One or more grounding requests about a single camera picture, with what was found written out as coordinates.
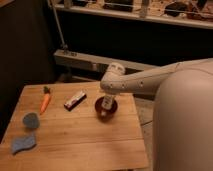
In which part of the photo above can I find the orange toy carrot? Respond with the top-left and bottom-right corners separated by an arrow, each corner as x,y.
40,86 -> 51,114

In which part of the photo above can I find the blue wavy sponge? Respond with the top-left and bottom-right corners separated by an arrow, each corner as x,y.
11,133 -> 36,155

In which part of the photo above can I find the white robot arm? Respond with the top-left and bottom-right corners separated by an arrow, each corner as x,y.
100,58 -> 213,171

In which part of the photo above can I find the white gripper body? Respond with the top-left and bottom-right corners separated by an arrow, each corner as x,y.
104,62 -> 127,98

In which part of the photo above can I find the metal pole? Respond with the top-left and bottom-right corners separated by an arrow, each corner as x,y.
50,0 -> 68,51

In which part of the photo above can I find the small red white box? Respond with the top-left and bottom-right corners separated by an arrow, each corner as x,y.
64,91 -> 87,111

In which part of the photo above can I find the wooden shelf rail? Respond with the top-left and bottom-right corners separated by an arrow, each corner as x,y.
53,3 -> 213,30

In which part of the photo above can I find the red ceramic bowl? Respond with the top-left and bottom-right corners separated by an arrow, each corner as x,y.
95,97 -> 118,122

